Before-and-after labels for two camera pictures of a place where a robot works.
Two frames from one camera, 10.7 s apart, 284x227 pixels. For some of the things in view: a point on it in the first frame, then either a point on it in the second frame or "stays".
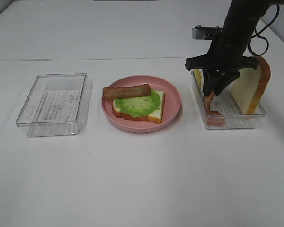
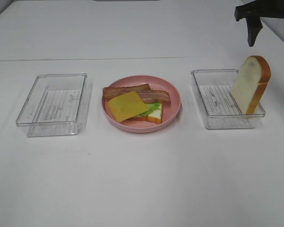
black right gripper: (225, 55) -> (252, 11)
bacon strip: (214, 117) -> (154, 96)
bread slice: (252, 84) stays
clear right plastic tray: (222, 110) stays
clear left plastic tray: (55, 105) stays
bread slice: (155, 117) stays
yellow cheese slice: (198, 73) -> (127, 106)
